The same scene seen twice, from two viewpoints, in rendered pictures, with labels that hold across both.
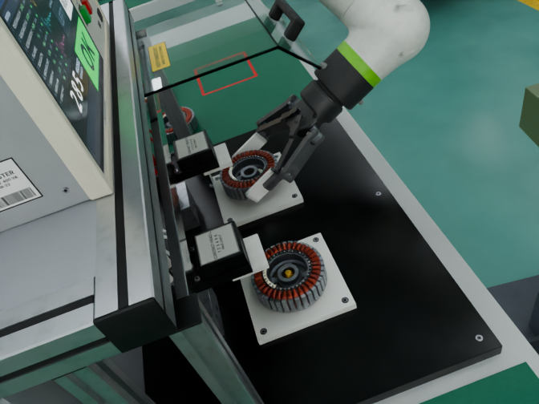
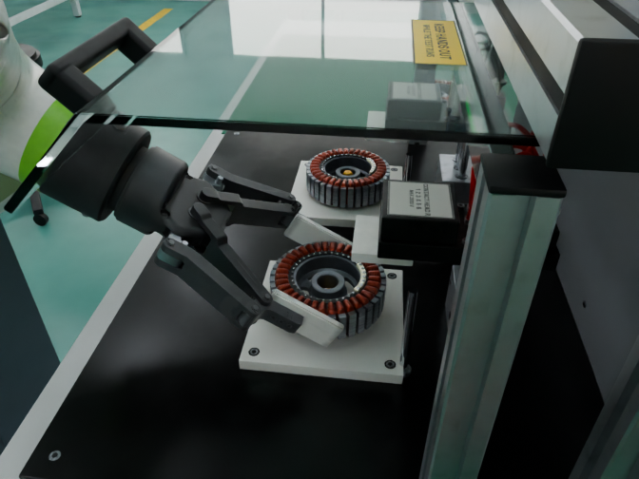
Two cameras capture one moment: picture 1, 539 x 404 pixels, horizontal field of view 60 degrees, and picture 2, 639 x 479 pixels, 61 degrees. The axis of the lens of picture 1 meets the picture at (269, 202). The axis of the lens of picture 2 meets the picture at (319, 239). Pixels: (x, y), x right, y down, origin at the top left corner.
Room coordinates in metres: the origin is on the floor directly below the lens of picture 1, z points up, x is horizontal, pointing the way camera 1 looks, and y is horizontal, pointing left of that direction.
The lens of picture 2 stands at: (1.07, 0.08, 1.17)
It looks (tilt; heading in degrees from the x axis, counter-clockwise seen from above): 36 degrees down; 189
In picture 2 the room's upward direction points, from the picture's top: straight up
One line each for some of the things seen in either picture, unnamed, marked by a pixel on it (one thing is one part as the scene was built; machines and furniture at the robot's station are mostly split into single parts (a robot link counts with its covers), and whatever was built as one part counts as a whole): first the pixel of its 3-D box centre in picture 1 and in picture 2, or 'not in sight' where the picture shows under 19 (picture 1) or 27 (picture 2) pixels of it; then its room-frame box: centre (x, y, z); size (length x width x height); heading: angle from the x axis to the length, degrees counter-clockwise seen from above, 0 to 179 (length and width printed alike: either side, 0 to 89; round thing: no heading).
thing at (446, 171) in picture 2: (200, 310); (456, 185); (0.43, 0.15, 0.80); 0.07 x 0.05 x 0.06; 3
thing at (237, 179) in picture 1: (249, 174); (327, 287); (0.67, 0.02, 0.81); 0.11 x 0.11 x 0.04
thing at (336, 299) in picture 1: (292, 284); (347, 192); (0.43, 0.01, 0.78); 0.15 x 0.15 x 0.01; 3
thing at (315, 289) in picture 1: (289, 275); (347, 177); (0.43, 0.01, 0.80); 0.11 x 0.11 x 0.04
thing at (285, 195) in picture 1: (254, 188); (328, 315); (0.67, 0.02, 0.78); 0.15 x 0.15 x 0.01; 3
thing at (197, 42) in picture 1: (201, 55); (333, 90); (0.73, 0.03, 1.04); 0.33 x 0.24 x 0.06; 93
